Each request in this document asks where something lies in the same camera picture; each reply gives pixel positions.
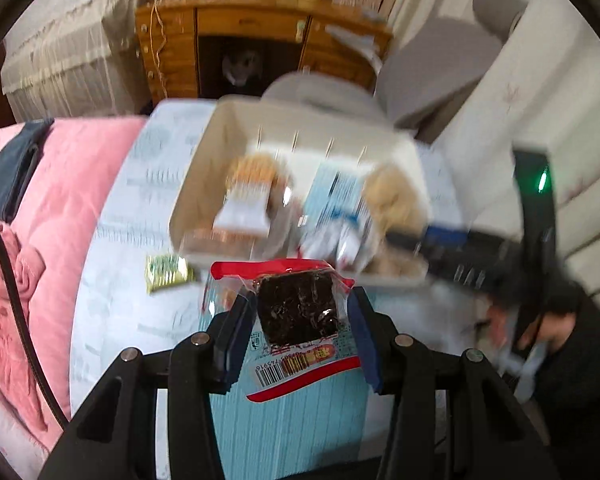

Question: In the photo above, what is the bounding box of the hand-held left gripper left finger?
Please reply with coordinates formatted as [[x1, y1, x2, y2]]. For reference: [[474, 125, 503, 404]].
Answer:
[[37, 292, 258, 480]]

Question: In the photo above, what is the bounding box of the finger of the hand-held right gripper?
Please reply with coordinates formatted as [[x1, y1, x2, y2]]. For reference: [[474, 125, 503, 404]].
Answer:
[[384, 226, 475, 255], [425, 252, 492, 290]]

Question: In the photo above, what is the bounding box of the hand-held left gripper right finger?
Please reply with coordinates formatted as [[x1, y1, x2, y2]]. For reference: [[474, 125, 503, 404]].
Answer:
[[346, 286, 561, 480]]

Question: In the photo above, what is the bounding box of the dark snack packet red edge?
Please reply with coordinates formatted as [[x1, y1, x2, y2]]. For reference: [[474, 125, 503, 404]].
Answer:
[[200, 259, 376, 405]]

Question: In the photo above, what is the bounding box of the orange white oat bar packet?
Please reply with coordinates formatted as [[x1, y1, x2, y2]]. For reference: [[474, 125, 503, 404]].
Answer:
[[214, 152, 277, 235]]

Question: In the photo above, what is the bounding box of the white plastic bin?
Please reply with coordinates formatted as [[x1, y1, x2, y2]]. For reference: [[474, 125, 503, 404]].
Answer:
[[167, 95, 433, 288]]

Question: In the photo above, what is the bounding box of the person's right forearm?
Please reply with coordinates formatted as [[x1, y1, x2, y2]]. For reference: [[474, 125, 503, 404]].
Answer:
[[520, 280, 600, 446]]

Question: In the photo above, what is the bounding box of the green snack packet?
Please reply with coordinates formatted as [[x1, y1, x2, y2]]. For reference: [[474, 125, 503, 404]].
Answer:
[[145, 254, 196, 293]]

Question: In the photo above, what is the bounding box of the light blue carton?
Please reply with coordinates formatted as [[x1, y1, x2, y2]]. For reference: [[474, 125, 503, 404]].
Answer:
[[302, 162, 373, 226]]

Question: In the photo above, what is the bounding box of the grey chair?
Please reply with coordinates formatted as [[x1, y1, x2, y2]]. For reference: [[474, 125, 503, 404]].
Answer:
[[262, 0, 528, 143]]

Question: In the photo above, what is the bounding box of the pink blanket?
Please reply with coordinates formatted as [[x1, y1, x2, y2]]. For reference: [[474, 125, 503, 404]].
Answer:
[[0, 117, 148, 456]]

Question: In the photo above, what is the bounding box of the grey mask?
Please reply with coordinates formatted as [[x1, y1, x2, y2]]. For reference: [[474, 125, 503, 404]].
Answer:
[[220, 49, 262, 96]]

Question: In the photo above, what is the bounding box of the dark blue bag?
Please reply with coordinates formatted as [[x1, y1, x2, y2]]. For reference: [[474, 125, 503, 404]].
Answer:
[[0, 119, 56, 223]]

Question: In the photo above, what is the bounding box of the wooden desk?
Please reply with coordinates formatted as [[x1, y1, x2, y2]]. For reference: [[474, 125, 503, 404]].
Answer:
[[134, 0, 396, 106]]

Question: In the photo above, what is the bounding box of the white lace cloth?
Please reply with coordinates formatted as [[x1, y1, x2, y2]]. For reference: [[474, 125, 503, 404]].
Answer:
[[0, 0, 148, 123]]

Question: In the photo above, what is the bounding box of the black cable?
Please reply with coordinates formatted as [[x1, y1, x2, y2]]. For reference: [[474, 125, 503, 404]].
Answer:
[[0, 207, 71, 426]]

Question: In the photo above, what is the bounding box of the white cord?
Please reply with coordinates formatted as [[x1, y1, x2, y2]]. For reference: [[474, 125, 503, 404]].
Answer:
[[147, 0, 168, 98]]

